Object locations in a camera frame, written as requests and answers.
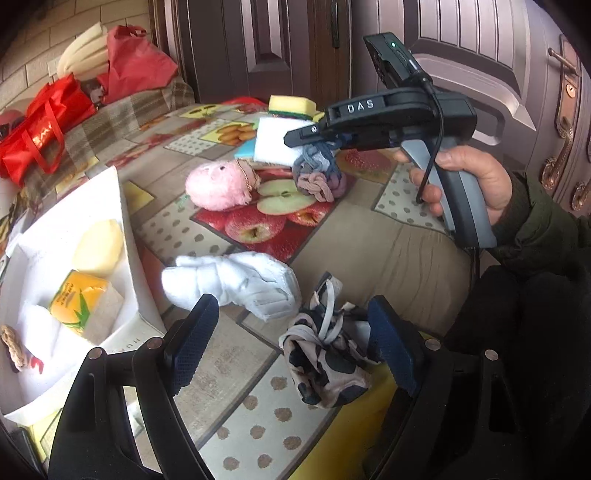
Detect yellow green sponge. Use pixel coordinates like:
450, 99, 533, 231
268, 95, 318, 121

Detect yellow tissue packet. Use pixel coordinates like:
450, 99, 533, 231
48, 271, 110, 337

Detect person's right forearm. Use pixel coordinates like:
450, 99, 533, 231
489, 171, 591, 280

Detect pale yellow sponge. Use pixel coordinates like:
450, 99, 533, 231
71, 219, 125, 278

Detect pink plush toy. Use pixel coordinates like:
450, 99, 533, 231
185, 159, 259, 213

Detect person's right hand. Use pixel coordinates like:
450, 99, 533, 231
393, 147, 514, 228

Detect fruit print tablecloth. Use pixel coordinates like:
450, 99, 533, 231
0, 99, 481, 480

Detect cream foam rolls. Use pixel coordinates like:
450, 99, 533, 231
56, 23, 112, 80

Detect blue pink rope knot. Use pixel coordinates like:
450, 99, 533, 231
291, 141, 350, 204

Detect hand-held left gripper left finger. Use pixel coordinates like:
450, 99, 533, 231
48, 294, 220, 480

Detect white sock bundle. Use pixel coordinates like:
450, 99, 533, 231
161, 251, 302, 323

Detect red nonwoven bag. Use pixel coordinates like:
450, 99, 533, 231
96, 25, 179, 105

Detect white cardboard box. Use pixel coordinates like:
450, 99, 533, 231
0, 165, 168, 428

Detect brown braided rope knot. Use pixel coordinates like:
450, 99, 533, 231
0, 324, 29, 373

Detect black spotted cloth bundle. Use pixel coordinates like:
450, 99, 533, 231
278, 272, 382, 409

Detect dark brown door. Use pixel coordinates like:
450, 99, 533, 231
148, 0, 358, 112

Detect bronze door lock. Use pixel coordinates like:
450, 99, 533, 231
547, 34, 581, 100

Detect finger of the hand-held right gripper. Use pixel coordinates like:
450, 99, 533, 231
283, 123, 400, 151

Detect glossy red shopping bag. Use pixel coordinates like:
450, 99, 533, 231
0, 74, 100, 186

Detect mauve metal door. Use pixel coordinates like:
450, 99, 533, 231
351, 0, 591, 232

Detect bronze door handle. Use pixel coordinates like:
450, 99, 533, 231
540, 115, 591, 213

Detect person's black clothing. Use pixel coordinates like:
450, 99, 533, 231
441, 258, 591, 480

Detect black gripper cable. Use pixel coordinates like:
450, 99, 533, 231
414, 79, 445, 206

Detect grey-brown scouring pad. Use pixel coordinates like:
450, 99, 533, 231
83, 281, 126, 345

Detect white foam block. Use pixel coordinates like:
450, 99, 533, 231
253, 116, 315, 168

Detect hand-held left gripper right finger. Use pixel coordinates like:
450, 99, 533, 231
367, 295, 548, 480

